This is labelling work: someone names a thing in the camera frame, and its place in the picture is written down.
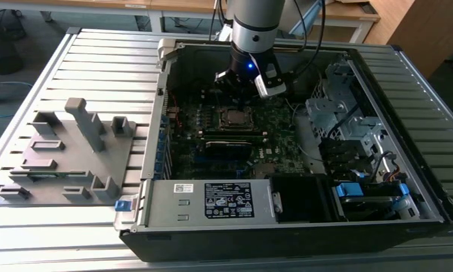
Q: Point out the wooden cabinet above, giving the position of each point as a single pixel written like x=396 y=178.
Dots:
x=419 y=28

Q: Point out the grey parts rack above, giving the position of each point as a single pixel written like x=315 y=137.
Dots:
x=75 y=158

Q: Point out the silver metal disk bay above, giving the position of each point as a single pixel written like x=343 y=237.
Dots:
x=322 y=109

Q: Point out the black waste bin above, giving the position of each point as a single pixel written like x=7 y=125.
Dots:
x=6 y=65

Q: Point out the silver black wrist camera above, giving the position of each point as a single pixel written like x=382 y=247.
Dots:
x=272 y=85

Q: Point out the blue plastic latch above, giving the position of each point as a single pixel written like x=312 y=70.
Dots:
x=122 y=206

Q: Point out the open black PC case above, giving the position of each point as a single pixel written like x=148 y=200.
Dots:
x=287 y=246

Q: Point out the wooden desk white frame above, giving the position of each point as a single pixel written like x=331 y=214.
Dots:
x=367 y=17
x=98 y=4

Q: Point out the grey chipset heat sink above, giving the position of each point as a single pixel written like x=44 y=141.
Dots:
x=266 y=169

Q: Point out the small graphics card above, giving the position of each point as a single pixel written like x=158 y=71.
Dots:
x=228 y=151

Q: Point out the black RAM slot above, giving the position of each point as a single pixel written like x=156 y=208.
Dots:
x=231 y=139
x=231 y=133
x=231 y=136
x=231 y=130

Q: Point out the silver power supply unit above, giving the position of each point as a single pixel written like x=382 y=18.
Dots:
x=196 y=207

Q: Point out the black wrist camera block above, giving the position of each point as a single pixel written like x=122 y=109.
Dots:
x=223 y=80

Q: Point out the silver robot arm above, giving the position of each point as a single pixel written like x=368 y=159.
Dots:
x=255 y=22

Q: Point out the narrow blue carrier tab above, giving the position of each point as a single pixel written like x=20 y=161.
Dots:
x=403 y=189

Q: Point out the green motherboard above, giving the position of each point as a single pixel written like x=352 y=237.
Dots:
x=283 y=141

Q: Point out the green RAM stick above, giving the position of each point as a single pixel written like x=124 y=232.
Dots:
x=47 y=175

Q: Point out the wide blue carrier tab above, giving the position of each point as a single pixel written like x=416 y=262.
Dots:
x=350 y=190

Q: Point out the grey case latch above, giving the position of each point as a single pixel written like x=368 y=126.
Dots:
x=166 y=48

